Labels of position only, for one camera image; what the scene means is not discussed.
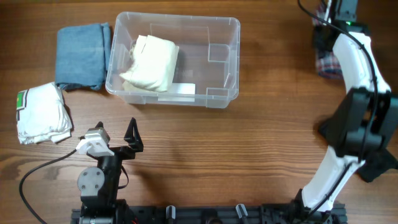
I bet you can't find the red blue plaid cloth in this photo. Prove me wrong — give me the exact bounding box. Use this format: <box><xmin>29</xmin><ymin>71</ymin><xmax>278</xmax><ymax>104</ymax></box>
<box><xmin>312</xmin><ymin>19</ymin><xmax>343</xmax><ymax>80</ymax></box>

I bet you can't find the cream cloth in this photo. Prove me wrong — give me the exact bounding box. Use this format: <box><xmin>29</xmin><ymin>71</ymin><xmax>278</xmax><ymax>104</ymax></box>
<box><xmin>119</xmin><ymin>35</ymin><xmax>179</xmax><ymax>92</ymax></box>

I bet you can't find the black cloth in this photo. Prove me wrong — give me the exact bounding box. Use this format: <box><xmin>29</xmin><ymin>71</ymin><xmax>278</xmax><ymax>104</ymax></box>
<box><xmin>318</xmin><ymin>118</ymin><xmax>397</xmax><ymax>182</ymax></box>

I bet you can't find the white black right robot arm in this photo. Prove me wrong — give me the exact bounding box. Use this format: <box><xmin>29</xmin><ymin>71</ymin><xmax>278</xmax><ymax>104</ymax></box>
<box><xmin>285</xmin><ymin>1</ymin><xmax>397</xmax><ymax>223</ymax></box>

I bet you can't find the clear plastic storage container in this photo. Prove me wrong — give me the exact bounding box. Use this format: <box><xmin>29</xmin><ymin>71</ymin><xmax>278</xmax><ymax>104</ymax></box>
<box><xmin>105</xmin><ymin>12</ymin><xmax>241</xmax><ymax>108</ymax></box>

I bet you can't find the white folded t-shirt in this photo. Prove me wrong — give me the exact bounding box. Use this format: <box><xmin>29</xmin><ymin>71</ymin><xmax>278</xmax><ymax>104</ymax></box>
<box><xmin>16</xmin><ymin>82</ymin><xmax>72</xmax><ymax>144</ymax></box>

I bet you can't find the blue denim folded cloth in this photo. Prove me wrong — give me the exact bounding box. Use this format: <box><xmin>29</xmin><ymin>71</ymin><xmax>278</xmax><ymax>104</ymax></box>
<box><xmin>55</xmin><ymin>22</ymin><xmax>111</xmax><ymax>90</ymax></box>

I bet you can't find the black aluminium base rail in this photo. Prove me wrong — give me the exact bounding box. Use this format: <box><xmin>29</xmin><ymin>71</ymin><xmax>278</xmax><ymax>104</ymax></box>
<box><xmin>70</xmin><ymin>203</ymin><xmax>348</xmax><ymax>224</ymax></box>

